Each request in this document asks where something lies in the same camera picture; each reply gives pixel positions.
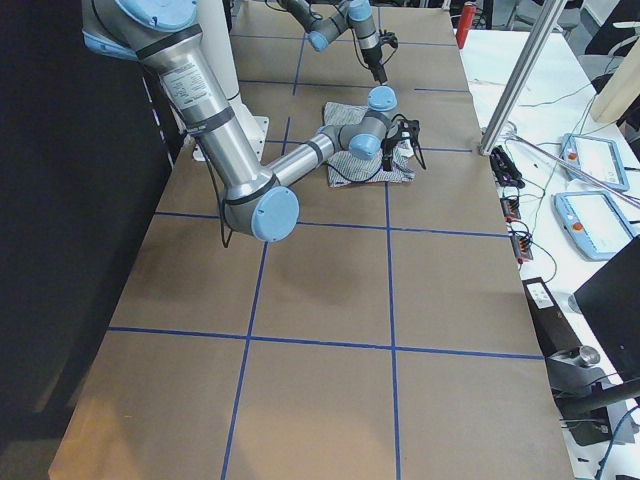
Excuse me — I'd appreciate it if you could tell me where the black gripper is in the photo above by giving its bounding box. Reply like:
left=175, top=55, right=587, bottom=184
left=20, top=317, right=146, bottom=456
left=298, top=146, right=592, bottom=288
left=381, top=115, right=427, bottom=172
left=361, top=45, right=388, bottom=85

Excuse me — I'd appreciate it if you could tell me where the navy white striped polo shirt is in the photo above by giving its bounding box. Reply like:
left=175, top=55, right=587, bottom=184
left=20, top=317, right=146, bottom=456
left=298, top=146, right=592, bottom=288
left=323, top=102, right=416, bottom=188

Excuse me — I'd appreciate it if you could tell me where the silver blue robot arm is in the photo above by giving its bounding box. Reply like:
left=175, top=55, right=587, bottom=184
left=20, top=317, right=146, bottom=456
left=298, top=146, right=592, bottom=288
left=265, top=0, right=399, bottom=86
left=82, top=0, right=419, bottom=242

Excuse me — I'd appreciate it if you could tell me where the red cylinder bottle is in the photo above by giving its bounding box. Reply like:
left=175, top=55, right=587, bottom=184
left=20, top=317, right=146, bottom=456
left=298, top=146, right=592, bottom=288
left=455, top=1, right=477, bottom=50

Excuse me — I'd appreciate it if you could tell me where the black clamp tool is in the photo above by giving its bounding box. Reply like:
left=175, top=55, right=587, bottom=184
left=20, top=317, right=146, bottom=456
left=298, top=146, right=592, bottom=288
left=489, top=145, right=526, bottom=189

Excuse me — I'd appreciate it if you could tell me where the black orange connector strip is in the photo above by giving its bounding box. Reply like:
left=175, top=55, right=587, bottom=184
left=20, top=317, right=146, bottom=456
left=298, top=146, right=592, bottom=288
left=500, top=196, right=533, bottom=265

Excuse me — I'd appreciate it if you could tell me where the far blue teach pendant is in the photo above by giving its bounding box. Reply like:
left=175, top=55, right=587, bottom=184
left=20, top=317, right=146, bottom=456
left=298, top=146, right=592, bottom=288
left=561, top=134, right=629, bottom=192

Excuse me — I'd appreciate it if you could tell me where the blue teach pendant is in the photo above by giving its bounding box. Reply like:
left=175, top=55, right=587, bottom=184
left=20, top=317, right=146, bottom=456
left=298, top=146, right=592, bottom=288
left=561, top=134, right=629, bottom=192
left=553, top=190, right=636, bottom=261

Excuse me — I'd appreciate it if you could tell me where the near blue teach pendant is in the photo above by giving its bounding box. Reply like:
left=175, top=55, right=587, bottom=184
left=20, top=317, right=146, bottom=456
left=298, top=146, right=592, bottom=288
left=553, top=190, right=636, bottom=261

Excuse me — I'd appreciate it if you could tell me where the black box white label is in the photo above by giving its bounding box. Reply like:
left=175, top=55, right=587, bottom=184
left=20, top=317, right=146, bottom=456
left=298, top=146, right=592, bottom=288
left=522, top=277, right=582, bottom=357

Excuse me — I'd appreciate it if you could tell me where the black monitor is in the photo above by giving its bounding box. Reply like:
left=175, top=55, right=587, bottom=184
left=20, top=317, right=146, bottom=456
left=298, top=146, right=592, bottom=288
left=574, top=237, right=640, bottom=380

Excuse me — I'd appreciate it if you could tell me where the aluminium frame post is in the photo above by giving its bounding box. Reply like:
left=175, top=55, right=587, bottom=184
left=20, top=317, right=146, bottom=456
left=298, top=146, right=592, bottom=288
left=479, top=0, right=567, bottom=156

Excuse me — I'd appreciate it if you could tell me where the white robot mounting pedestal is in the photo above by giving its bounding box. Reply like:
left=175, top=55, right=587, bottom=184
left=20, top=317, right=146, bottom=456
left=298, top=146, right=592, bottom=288
left=196, top=0, right=269, bottom=159

